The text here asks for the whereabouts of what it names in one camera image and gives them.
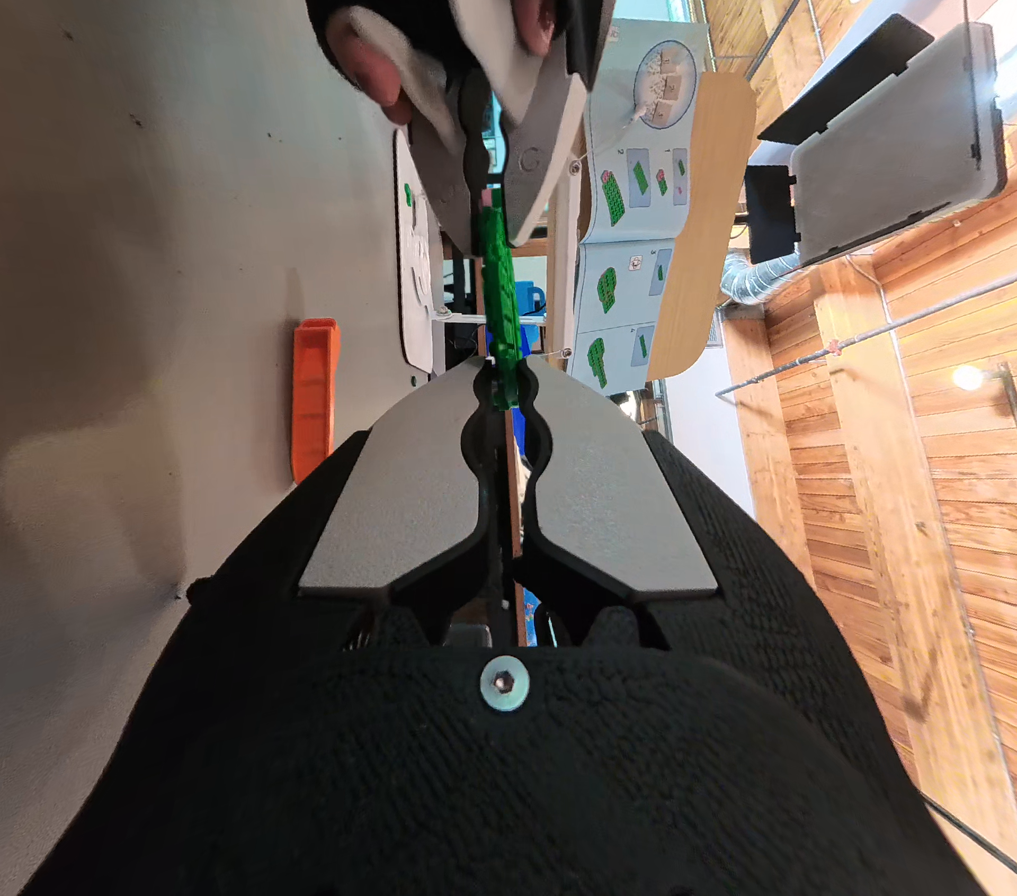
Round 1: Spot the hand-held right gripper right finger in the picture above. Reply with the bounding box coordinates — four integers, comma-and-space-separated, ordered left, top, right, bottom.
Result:
512, 354, 721, 605

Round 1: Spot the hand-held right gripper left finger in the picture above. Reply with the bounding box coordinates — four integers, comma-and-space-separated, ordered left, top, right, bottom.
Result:
297, 356, 497, 607

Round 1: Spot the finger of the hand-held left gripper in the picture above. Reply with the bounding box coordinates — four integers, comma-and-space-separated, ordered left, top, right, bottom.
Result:
499, 56, 591, 249
405, 116, 494, 257

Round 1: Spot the green lego plate assembly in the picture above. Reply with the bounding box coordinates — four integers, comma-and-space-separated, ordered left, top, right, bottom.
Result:
474, 185, 525, 411

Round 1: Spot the lego instruction booklet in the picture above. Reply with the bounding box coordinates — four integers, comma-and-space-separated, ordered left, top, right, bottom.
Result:
568, 18, 710, 395

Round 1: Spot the orange brick separator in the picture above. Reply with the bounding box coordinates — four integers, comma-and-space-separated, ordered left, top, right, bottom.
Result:
290, 318, 343, 486

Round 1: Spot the white wooden book stand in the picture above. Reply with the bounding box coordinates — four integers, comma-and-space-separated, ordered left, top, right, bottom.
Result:
393, 70, 757, 382

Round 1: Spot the metal ceiling pipe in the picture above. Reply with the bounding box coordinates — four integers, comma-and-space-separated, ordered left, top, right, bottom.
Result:
715, 272, 1017, 400

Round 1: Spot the grey hanging panel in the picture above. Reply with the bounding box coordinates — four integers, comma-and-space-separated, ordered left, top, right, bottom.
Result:
745, 13, 1009, 268

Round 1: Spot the silver ventilation duct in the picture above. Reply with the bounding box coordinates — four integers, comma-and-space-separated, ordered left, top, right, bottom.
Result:
719, 248, 804, 305

